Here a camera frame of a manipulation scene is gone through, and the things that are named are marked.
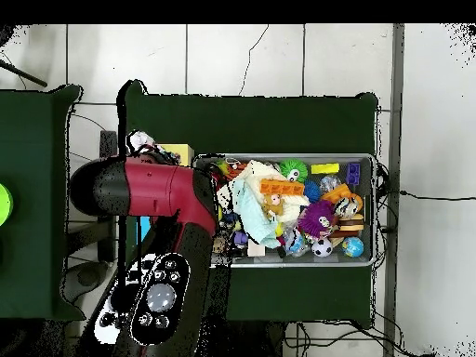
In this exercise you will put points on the small globe ball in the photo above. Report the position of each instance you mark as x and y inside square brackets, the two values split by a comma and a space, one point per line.
[352, 247]

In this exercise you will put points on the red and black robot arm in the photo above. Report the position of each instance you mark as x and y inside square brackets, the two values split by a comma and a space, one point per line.
[156, 186]

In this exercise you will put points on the long orange toy brick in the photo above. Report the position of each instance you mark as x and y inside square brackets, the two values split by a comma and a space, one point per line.
[282, 187]

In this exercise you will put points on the green puffer toy with eyes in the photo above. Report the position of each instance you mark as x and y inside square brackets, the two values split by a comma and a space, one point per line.
[293, 170]

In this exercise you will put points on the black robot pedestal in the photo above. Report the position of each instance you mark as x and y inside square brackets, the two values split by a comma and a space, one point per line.
[260, 342]

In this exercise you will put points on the purple spiky rubber toy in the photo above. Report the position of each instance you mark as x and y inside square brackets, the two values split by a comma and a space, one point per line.
[316, 218]

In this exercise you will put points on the blue puffer ball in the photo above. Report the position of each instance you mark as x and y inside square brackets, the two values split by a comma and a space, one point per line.
[311, 191]

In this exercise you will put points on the wooden box with three holes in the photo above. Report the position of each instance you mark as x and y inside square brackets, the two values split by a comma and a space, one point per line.
[184, 150]

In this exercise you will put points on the small soccer ball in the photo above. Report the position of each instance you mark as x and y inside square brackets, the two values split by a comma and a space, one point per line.
[322, 248]

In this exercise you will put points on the colourful spotted white cloth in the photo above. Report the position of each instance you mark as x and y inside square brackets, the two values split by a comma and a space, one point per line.
[139, 139]

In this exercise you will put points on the cream waffle cloth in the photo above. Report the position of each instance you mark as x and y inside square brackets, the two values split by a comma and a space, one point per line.
[260, 171]

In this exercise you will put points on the small brown plush toy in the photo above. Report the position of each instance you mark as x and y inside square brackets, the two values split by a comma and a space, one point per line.
[273, 205]

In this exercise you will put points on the grey stand base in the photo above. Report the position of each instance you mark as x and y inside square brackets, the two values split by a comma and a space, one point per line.
[83, 277]

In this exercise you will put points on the dark green table cloth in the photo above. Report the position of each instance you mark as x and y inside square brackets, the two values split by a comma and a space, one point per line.
[241, 122]
[33, 148]

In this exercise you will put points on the lime green round object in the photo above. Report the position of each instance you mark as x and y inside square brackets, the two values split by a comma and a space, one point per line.
[4, 204]

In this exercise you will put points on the yellow foam wedge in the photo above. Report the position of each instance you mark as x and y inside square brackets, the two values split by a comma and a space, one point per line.
[325, 168]

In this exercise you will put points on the black rod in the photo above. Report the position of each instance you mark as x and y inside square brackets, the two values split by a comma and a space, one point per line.
[22, 73]

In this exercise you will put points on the black stand frame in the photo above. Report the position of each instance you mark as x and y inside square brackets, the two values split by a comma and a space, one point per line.
[108, 143]

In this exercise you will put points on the light blue waffle cloth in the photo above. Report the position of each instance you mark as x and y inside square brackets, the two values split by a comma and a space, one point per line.
[253, 215]

